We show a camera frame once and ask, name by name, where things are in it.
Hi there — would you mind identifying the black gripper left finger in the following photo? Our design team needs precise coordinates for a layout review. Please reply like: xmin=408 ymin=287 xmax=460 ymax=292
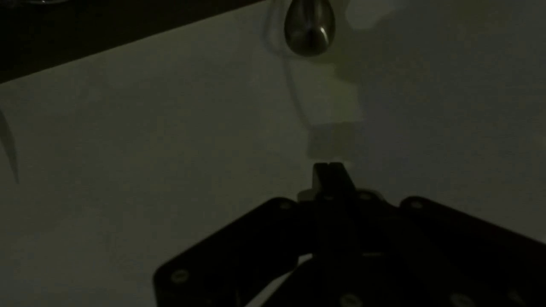
xmin=154 ymin=164 xmax=335 ymax=307

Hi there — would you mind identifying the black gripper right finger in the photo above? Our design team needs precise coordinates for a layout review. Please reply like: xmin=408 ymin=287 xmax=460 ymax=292
xmin=328 ymin=161 xmax=546 ymax=307

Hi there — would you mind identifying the chrome kitchen tap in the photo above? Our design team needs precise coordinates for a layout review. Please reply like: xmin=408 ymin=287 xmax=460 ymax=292
xmin=284 ymin=0 xmax=337 ymax=57

